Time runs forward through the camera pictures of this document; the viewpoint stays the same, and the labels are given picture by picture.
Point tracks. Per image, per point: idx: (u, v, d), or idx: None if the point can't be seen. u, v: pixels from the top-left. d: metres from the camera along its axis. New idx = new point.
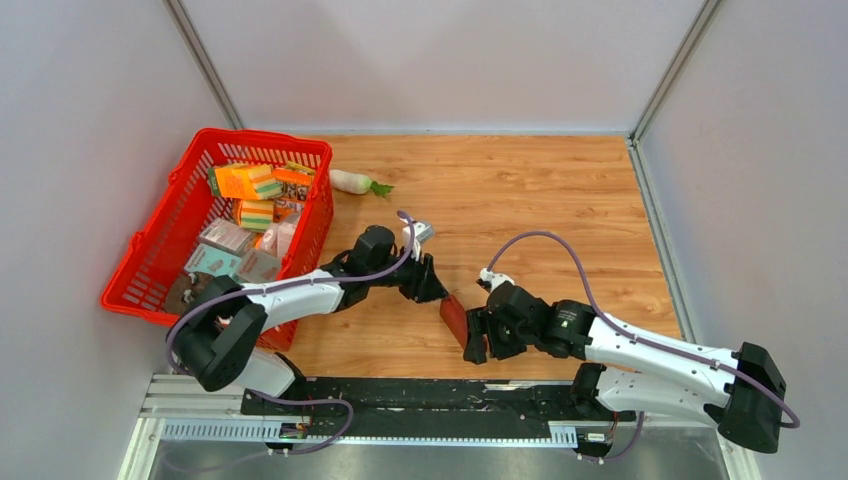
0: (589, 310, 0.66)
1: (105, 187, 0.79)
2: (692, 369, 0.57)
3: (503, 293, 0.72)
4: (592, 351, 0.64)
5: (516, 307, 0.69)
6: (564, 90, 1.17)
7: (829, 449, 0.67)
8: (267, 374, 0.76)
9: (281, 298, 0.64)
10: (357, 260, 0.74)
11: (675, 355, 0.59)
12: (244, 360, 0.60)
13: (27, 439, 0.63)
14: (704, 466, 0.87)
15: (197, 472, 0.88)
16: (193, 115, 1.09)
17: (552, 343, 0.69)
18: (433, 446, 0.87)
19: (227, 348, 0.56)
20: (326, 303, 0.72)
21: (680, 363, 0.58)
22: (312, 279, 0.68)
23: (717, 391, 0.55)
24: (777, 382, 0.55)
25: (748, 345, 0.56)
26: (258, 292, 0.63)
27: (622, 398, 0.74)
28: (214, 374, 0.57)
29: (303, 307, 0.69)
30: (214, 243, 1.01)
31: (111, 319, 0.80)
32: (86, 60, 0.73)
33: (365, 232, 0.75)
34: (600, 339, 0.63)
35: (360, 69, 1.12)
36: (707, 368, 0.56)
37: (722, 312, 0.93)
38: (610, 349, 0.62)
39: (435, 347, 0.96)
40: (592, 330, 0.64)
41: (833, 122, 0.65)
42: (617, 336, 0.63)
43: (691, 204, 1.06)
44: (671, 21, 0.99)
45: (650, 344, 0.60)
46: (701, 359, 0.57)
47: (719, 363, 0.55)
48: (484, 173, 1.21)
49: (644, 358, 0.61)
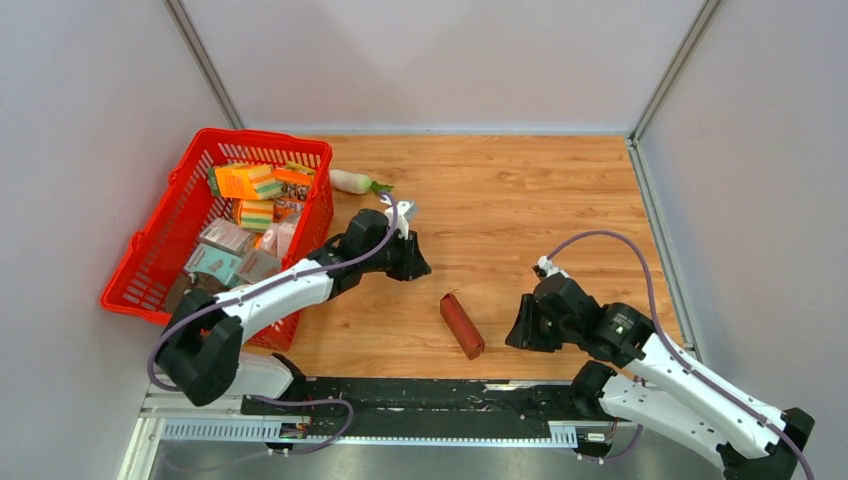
0: (647, 324, 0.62)
1: (104, 187, 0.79)
2: (739, 418, 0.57)
3: (555, 281, 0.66)
4: (638, 365, 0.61)
5: (569, 302, 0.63)
6: (564, 89, 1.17)
7: (827, 447, 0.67)
8: (265, 378, 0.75)
9: (260, 304, 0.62)
10: (349, 243, 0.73)
11: (725, 399, 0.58)
12: (231, 370, 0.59)
13: (27, 438, 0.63)
14: (703, 465, 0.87)
15: (197, 472, 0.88)
16: (193, 115, 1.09)
17: (594, 343, 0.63)
18: (434, 447, 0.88)
19: (208, 365, 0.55)
20: (318, 292, 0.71)
21: (728, 408, 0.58)
22: (296, 275, 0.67)
23: (759, 447, 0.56)
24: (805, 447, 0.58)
25: (803, 413, 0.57)
26: (233, 302, 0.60)
27: (629, 408, 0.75)
28: (200, 390, 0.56)
29: (288, 305, 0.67)
30: (214, 243, 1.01)
31: (111, 319, 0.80)
32: (86, 59, 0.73)
33: (358, 215, 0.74)
34: (652, 357, 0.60)
35: (360, 69, 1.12)
36: (754, 421, 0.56)
37: (721, 313, 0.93)
38: (660, 371, 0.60)
39: (435, 347, 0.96)
40: (646, 346, 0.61)
41: (832, 122, 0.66)
42: (670, 360, 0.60)
43: (691, 204, 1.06)
44: (672, 20, 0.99)
45: (702, 379, 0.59)
46: (752, 412, 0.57)
47: (769, 421, 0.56)
48: (484, 173, 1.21)
49: (693, 391, 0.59)
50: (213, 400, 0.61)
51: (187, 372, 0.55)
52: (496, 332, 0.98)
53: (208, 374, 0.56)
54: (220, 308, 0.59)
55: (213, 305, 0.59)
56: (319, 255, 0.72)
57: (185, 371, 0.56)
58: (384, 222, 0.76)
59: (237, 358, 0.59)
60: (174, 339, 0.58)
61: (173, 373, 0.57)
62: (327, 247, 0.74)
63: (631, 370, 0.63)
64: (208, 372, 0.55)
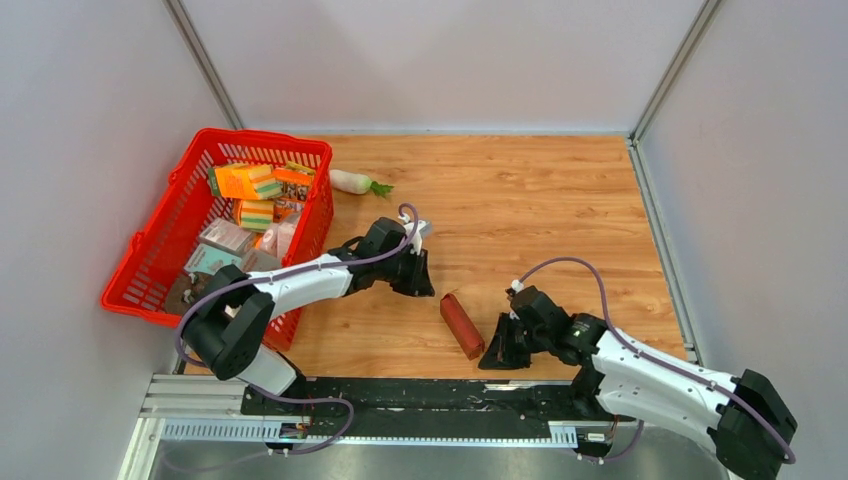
0: (603, 324, 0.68)
1: (105, 187, 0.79)
2: (688, 387, 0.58)
3: (527, 294, 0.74)
4: (598, 361, 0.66)
5: (538, 311, 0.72)
6: (564, 89, 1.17)
7: (827, 447, 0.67)
8: (273, 369, 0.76)
9: (288, 286, 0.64)
10: (369, 245, 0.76)
11: (673, 372, 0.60)
12: (254, 347, 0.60)
13: (28, 438, 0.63)
14: (703, 466, 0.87)
15: (197, 472, 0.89)
16: (193, 115, 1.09)
17: (563, 350, 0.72)
18: (433, 446, 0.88)
19: (237, 337, 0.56)
20: (336, 287, 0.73)
21: (677, 381, 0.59)
22: (320, 265, 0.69)
23: (710, 410, 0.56)
24: (782, 416, 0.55)
25: (750, 372, 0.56)
26: (264, 280, 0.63)
27: (622, 401, 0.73)
28: (225, 363, 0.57)
29: (311, 293, 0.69)
30: (214, 243, 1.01)
31: (111, 319, 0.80)
32: (86, 59, 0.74)
33: (381, 221, 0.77)
34: (606, 349, 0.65)
35: (360, 69, 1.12)
36: (703, 388, 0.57)
37: (721, 311, 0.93)
38: (614, 359, 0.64)
39: (435, 347, 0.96)
40: (600, 342, 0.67)
41: (832, 122, 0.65)
42: (622, 349, 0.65)
43: (691, 204, 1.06)
44: (672, 20, 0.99)
45: (651, 359, 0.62)
46: (698, 378, 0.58)
47: (715, 384, 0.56)
48: (484, 173, 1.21)
49: (645, 373, 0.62)
50: (232, 376, 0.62)
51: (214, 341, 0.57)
52: None
53: (236, 347, 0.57)
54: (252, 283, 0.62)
55: (245, 280, 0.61)
56: (339, 252, 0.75)
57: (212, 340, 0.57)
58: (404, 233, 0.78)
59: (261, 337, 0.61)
60: (204, 309, 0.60)
61: (200, 343, 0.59)
62: (346, 248, 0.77)
63: (602, 369, 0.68)
64: (236, 344, 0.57)
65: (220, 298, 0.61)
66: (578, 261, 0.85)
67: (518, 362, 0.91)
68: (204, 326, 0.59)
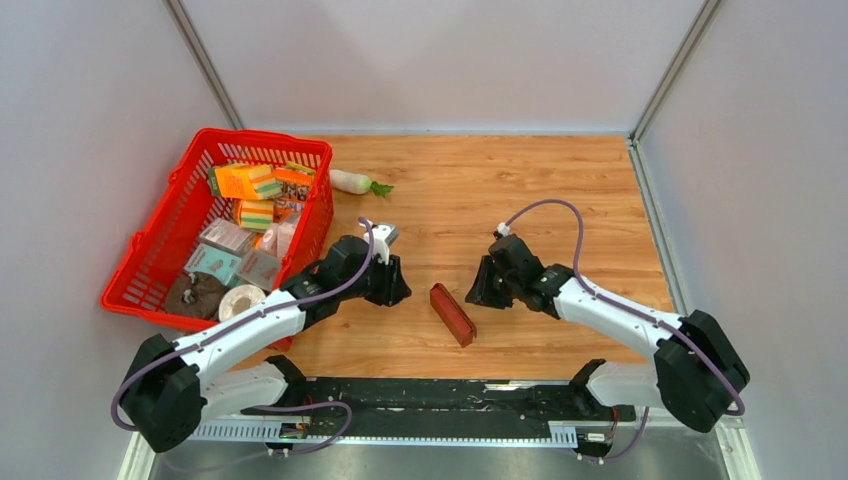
0: (570, 271, 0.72)
1: (105, 187, 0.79)
2: (635, 324, 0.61)
3: (506, 240, 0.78)
4: (559, 303, 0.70)
5: (512, 256, 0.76)
6: (564, 89, 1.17)
7: (828, 448, 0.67)
8: (252, 393, 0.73)
9: (221, 349, 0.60)
10: (328, 271, 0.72)
11: (623, 311, 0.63)
12: (193, 414, 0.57)
13: (28, 438, 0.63)
14: (704, 466, 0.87)
15: (197, 472, 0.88)
16: (193, 115, 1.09)
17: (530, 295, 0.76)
18: (433, 446, 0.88)
19: (165, 413, 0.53)
20: (291, 326, 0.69)
21: (627, 318, 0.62)
22: (263, 310, 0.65)
23: (651, 345, 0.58)
24: (729, 361, 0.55)
25: (699, 312, 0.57)
26: (192, 349, 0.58)
27: (606, 384, 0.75)
28: (159, 437, 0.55)
29: (255, 343, 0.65)
30: (214, 243, 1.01)
31: (111, 319, 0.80)
32: (86, 59, 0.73)
33: (339, 241, 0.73)
34: (567, 292, 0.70)
35: (360, 69, 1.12)
36: (649, 326, 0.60)
37: (722, 311, 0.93)
38: (572, 300, 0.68)
39: (435, 347, 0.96)
40: (564, 286, 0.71)
41: (832, 122, 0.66)
42: (582, 292, 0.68)
43: (691, 204, 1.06)
44: (672, 21, 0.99)
45: (606, 300, 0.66)
46: (645, 316, 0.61)
47: (660, 321, 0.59)
48: (484, 173, 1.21)
49: (598, 311, 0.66)
50: (180, 441, 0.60)
51: (146, 420, 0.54)
52: (495, 332, 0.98)
53: (167, 423, 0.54)
54: (178, 357, 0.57)
55: (170, 353, 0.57)
56: (294, 284, 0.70)
57: (144, 420, 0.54)
58: (364, 249, 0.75)
59: (200, 402, 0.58)
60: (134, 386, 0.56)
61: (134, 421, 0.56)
62: (303, 275, 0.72)
63: (565, 314, 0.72)
64: (166, 421, 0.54)
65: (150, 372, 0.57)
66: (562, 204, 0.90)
67: (497, 302, 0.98)
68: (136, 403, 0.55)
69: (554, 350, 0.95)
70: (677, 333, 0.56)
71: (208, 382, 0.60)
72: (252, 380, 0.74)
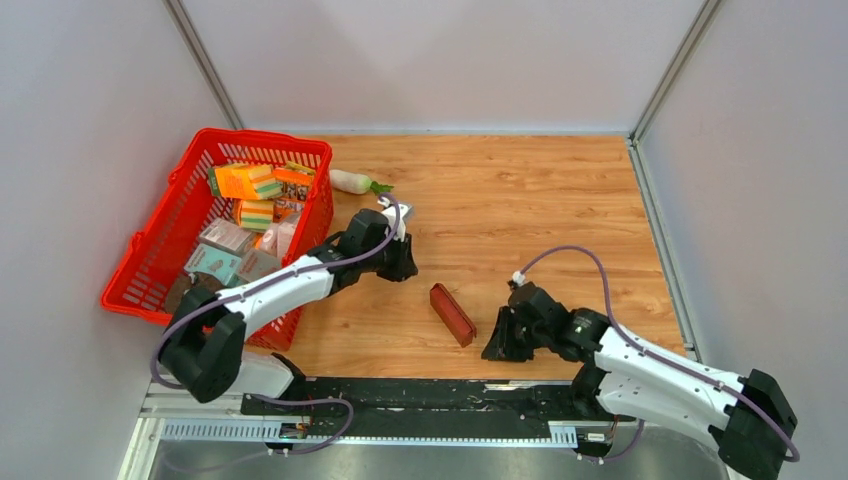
0: (605, 319, 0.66)
1: (105, 187, 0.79)
2: (696, 387, 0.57)
3: (528, 292, 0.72)
4: (601, 358, 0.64)
5: (538, 308, 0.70)
6: (565, 89, 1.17)
7: (827, 448, 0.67)
8: (264, 376, 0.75)
9: (262, 300, 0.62)
10: (351, 240, 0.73)
11: (681, 372, 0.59)
12: (234, 367, 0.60)
13: (28, 437, 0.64)
14: (703, 466, 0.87)
15: (197, 472, 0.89)
16: (193, 115, 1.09)
17: (564, 346, 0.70)
18: (433, 446, 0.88)
19: (211, 361, 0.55)
20: (318, 289, 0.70)
21: (684, 380, 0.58)
22: (297, 270, 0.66)
23: (717, 411, 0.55)
24: (786, 415, 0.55)
25: (759, 372, 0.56)
26: (235, 298, 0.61)
27: (624, 402, 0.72)
28: (201, 388, 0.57)
29: (289, 301, 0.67)
30: (214, 243, 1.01)
31: (112, 319, 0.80)
32: (86, 58, 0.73)
33: (361, 212, 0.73)
34: (610, 347, 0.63)
35: (361, 69, 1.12)
36: (710, 388, 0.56)
37: (721, 311, 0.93)
38: (619, 357, 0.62)
39: (435, 347, 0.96)
40: (603, 338, 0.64)
41: (832, 122, 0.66)
42: (627, 346, 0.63)
43: (691, 204, 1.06)
44: (672, 20, 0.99)
45: (656, 357, 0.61)
46: (705, 378, 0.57)
47: (722, 384, 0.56)
48: (484, 173, 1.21)
49: (651, 371, 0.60)
50: (217, 395, 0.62)
51: (190, 370, 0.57)
52: None
53: (211, 373, 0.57)
54: (223, 304, 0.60)
55: (215, 301, 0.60)
56: (319, 252, 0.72)
57: (188, 369, 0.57)
58: (386, 222, 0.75)
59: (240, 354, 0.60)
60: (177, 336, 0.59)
61: (177, 371, 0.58)
62: (327, 245, 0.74)
63: (602, 364, 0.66)
64: (210, 370, 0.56)
65: (192, 323, 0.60)
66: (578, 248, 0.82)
67: (518, 356, 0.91)
68: (180, 352, 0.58)
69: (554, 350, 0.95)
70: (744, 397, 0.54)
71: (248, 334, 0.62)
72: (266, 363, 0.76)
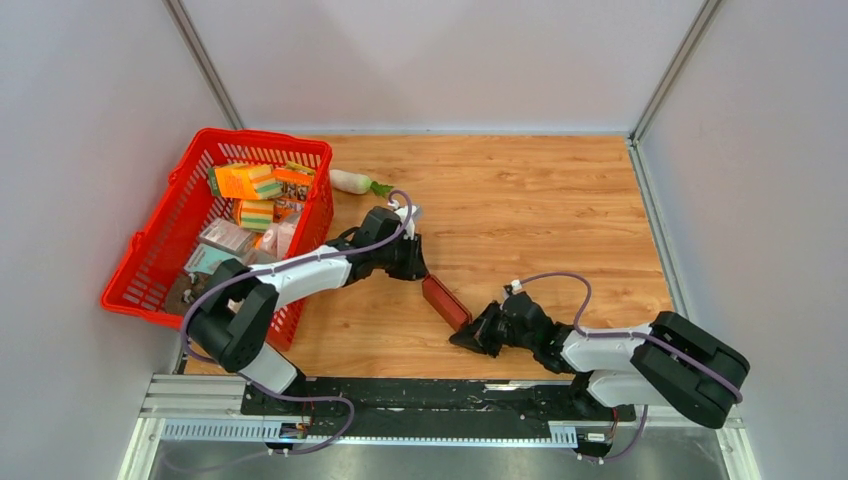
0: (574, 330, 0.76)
1: (105, 187, 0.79)
2: (618, 344, 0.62)
3: (520, 304, 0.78)
4: (571, 360, 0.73)
5: (529, 320, 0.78)
6: (565, 89, 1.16)
7: (828, 448, 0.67)
8: (271, 369, 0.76)
9: (290, 277, 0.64)
10: (366, 235, 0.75)
11: (608, 339, 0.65)
12: (260, 339, 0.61)
13: (28, 437, 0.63)
14: (704, 466, 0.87)
15: (197, 472, 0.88)
16: (193, 115, 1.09)
17: (549, 358, 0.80)
18: (433, 446, 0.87)
19: (242, 330, 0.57)
20: (336, 277, 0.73)
21: (611, 343, 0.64)
22: (320, 256, 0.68)
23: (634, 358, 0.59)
24: (711, 345, 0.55)
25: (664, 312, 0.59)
26: (267, 272, 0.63)
27: (607, 387, 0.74)
28: (230, 356, 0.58)
29: (311, 284, 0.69)
30: (214, 243, 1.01)
31: (112, 319, 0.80)
32: (85, 58, 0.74)
33: (374, 209, 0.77)
34: (570, 343, 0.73)
35: (361, 69, 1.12)
36: (627, 340, 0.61)
37: (721, 311, 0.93)
38: (573, 349, 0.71)
39: (435, 347, 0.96)
40: (569, 341, 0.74)
41: (832, 122, 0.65)
42: (579, 338, 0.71)
43: (691, 203, 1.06)
44: (672, 20, 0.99)
45: (595, 337, 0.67)
46: (620, 334, 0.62)
47: (631, 331, 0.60)
48: (484, 173, 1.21)
49: (596, 350, 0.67)
50: (241, 368, 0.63)
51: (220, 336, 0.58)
52: None
53: (240, 343, 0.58)
54: (255, 276, 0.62)
55: (247, 272, 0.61)
56: (338, 243, 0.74)
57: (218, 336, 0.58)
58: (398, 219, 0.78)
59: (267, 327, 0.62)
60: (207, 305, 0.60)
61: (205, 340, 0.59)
62: (343, 239, 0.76)
63: (581, 366, 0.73)
64: (240, 340, 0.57)
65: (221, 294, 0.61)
66: (574, 276, 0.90)
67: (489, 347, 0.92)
68: (209, 321, 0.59)
69: None
70: (650, 338, 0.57)
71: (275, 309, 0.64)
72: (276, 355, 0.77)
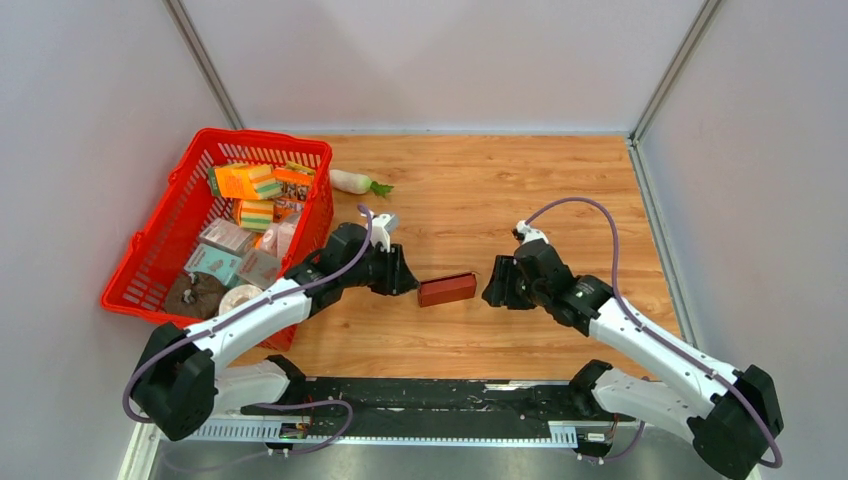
0: (607, 290, 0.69)
1: (104, 186, 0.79)
2: (686, 371, 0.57)
3: (536, 246, 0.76)
4: (595, 326, 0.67)
5: (541, 262, 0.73)
6: (565, 88, 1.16)
7: (827, 448, 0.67)
8: (256, 388, 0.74)
9: (233, 334, 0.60)
10: (329, 258, 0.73)
11: (675, 354, 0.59)
12: (207, 402, 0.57)
13: (27, 437, 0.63)
14: (704, 466, 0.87)
15: (197, 472, 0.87)
16: (193, 115, 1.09)
17: (561, 308, 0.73)
18: (433, 446, 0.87)
19: (179, 402, 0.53)
20: (296, 313, 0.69)
21: (676, 362, 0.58)
22: (271, 297, 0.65)
23: (702, 397, 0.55)
24: (772, 416, 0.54)
25: (756, 369, 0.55)
26: (204, 335, 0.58)
27: (615, 396, 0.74)
28: (174, 425, 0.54)
29: (265, 329, 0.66)
30: (214, 243, 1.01)
31: (111, 319, 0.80)
32: (85, 58, 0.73)
33: (339, 229, 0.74)
34: (606, 316, 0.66)
35: (360, 68, 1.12)
36: (701, 374, 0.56)
37: (721, 311, 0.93)
38: (613, 328, 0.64)
39: (435, 347, 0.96)
40: (603, 307, 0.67)
41: (832, 121, 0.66)
42: (624, 319, 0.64)
43: (691, 203, 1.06)
44: (672, 20, 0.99)
45: (653, 336, 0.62)
46: (699, 365, 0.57)
47: (715, 373, 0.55)
48: (484, 173, 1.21)
49: (643, 345, 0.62)
50: (194, 429, 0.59)
51: (160, 408, 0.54)
52: (495, 332, 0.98)
53: (183, 408, 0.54)
54: (191, 342, 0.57)
55: (183, 339, 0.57)
56: (298, 273, 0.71)
57: (158, 407, 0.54)
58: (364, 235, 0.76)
59: (214, 387, 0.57)
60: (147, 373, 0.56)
61: (147, 409, 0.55)
62: (306, 264, 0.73)
63: (596, 333, 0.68)
64: (182, 406, 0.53)
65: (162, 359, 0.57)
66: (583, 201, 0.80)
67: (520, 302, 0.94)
68: (152, 389, 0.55)
69: (554, 350, 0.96)
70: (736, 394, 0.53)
71: (220, 369, 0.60)
72: (257, 374, 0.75)
